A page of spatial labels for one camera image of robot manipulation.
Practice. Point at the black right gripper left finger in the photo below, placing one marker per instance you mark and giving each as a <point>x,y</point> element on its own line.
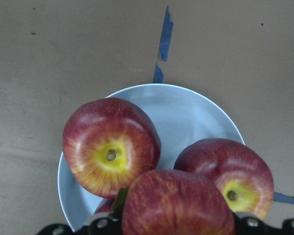
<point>103,223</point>

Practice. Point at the red apple on plate back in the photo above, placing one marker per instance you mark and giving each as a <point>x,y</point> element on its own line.
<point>104,206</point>

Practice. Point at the striped red yellow apple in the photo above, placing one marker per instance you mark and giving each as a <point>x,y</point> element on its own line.
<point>174,202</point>

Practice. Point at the light blue plate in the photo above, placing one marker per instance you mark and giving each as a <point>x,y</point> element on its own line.
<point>181,117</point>

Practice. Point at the red apple on plate front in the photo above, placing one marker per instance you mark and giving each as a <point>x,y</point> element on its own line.
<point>241,175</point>

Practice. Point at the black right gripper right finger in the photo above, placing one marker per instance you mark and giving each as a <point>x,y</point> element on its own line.
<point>248,224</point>

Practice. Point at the red apple on plate left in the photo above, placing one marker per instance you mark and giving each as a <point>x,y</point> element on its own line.
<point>107,143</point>

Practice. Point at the red apple on plate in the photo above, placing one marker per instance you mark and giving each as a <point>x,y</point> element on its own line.
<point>107,143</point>
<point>104,206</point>
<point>241,175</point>

